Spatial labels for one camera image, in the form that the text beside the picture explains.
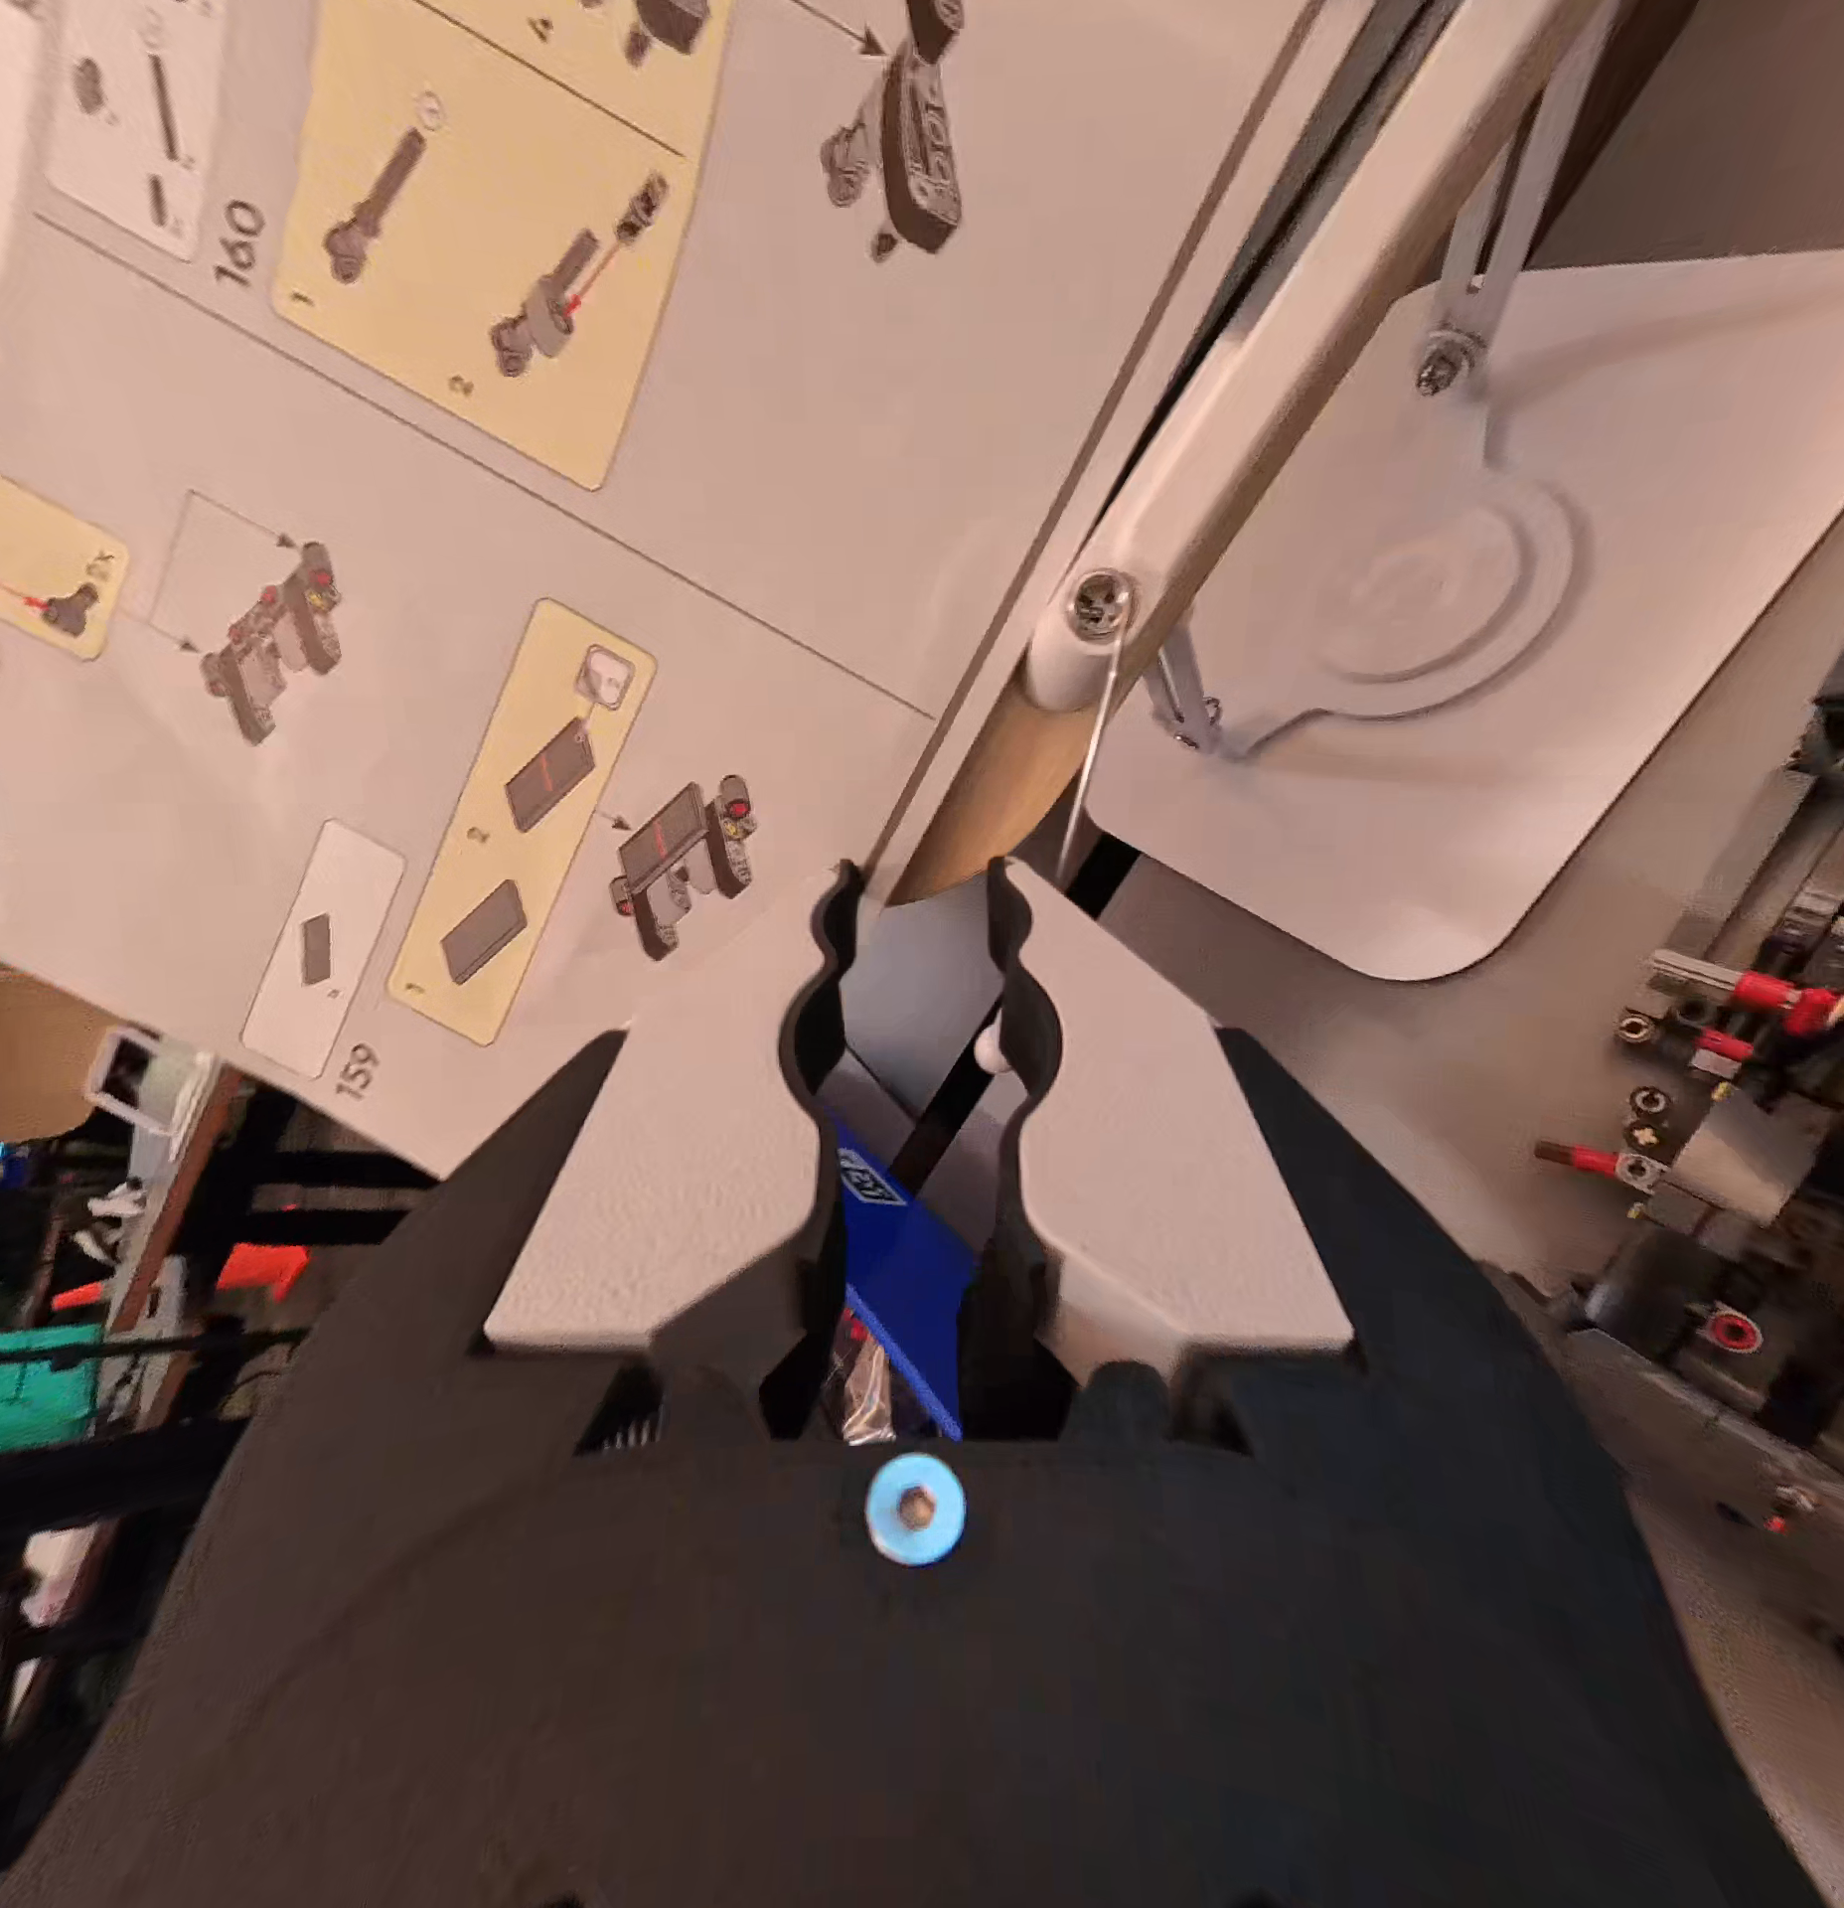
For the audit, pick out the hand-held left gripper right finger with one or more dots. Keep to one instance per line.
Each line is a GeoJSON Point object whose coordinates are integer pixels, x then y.
{"type": "Point", "coordinates": [1175, 1177]}

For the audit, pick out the partly built lego car model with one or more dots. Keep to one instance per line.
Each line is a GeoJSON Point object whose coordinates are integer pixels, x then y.
{"type": "Point", "coordinates": [1758, 1163]}

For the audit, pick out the white instruction booklet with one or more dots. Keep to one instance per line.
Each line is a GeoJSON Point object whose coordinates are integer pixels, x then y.
{"type": "Point", "coordinates": [804, 447]}

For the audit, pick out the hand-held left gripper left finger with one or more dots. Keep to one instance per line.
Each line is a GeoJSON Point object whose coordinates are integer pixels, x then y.
{"type": "Point", "coordinates": [685, 1177]}

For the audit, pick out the blue labelled plastic bin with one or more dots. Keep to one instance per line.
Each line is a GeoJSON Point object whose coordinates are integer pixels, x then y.
{"type": "Point", "coordinates": [907, 1266]}

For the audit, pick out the green container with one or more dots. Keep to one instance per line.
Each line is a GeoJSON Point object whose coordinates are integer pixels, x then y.
{"type": "Point", "coordinates": [29, 1385]}

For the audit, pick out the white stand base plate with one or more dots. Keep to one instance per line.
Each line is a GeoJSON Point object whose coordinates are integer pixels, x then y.
{"type": "Point", "coordinates": [1609, 745]}

